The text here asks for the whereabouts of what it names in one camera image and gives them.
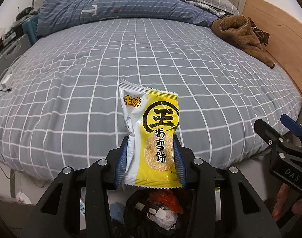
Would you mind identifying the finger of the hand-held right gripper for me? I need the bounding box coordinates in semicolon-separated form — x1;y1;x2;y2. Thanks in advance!
280;114;302;142
254;118;288;152

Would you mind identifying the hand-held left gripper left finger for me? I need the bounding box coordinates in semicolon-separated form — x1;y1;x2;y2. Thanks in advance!
19;136;129;238

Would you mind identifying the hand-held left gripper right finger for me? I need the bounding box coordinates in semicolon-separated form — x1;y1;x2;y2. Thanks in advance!
174;135;283;238

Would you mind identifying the yellow snack packet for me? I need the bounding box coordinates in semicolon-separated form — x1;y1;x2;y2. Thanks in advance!
118;79;183;188

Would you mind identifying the clear plastic bag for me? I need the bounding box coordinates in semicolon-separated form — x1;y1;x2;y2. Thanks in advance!
151;208;178;231

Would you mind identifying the black trash bin with rubbish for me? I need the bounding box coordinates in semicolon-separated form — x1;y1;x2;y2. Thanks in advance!
125;188;195;238

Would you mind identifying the person's right hand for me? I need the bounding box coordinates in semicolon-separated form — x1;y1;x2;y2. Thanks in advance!
272;183;294;222

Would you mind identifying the white power strip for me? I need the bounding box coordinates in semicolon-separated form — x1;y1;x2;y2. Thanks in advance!
79;200;87;219

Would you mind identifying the wooden headboard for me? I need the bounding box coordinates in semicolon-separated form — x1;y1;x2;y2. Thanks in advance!
241;0;302;100

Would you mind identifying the dark brown patterned cushion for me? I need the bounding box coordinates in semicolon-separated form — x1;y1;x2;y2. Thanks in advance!
247;17;270;47

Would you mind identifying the brown fleece garment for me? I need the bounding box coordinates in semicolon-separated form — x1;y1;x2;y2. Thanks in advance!
211;15;275;69

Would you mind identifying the blue patterned pillow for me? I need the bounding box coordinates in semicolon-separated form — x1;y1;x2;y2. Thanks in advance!
174;0;231;18

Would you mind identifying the white charger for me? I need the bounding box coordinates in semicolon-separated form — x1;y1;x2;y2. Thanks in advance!
0;73;14;91

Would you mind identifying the grey suitcase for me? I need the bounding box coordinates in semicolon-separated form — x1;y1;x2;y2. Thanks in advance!
0;33;32;70

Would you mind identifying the blue striped quilt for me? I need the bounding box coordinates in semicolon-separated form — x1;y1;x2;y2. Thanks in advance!
37;0;218;36

